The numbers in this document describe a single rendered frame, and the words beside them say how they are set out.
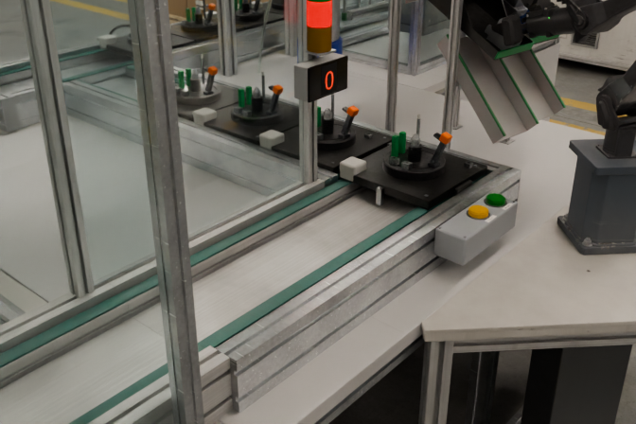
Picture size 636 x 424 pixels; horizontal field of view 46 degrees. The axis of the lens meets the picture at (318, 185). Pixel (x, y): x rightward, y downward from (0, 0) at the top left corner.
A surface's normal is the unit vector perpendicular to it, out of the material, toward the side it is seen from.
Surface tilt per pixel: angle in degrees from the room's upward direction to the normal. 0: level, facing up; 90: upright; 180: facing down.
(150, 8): 90
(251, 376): 90
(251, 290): 0
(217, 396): 90
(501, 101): 45
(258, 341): 0
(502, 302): 0
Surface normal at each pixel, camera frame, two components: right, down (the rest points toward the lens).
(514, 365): 0.00, -0.90
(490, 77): 0.44, -0.40
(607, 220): 0.07, 0.43
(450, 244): -0.65, 0.33
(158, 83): 0.75, 0.29
